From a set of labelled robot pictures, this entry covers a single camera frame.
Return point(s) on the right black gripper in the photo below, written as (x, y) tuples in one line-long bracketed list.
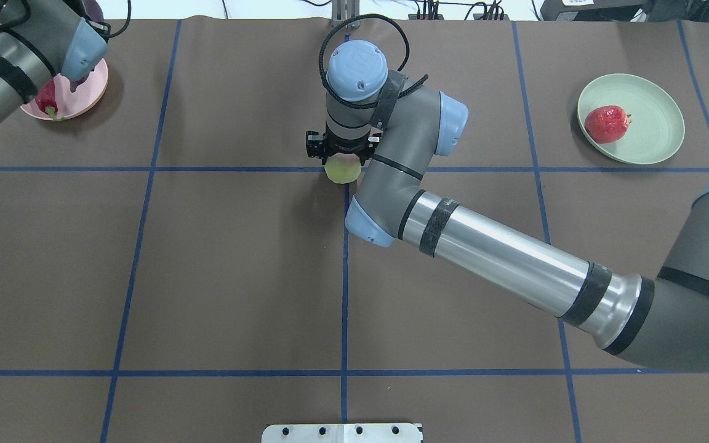
[(343, 147)]

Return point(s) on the green pink peach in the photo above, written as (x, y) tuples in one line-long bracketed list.
[(342, 168)]

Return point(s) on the red yellow apple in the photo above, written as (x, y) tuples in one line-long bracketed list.
[(607, 124)]

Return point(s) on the red chili pepper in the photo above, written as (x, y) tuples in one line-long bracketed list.
[(46, 101)]

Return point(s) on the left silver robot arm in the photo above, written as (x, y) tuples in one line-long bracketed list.
[(42, 39)]

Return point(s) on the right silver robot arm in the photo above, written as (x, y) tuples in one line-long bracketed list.
[(660, 322)]

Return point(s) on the pink plate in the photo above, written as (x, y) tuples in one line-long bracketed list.
[(74, 99)]

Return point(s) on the light green plate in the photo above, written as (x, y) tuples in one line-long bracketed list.
[(656, 129)]

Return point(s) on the aluminium frame post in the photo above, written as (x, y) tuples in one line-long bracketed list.
[(345, 11)]

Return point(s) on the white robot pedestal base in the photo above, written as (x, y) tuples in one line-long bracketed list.
[(344, 432)]

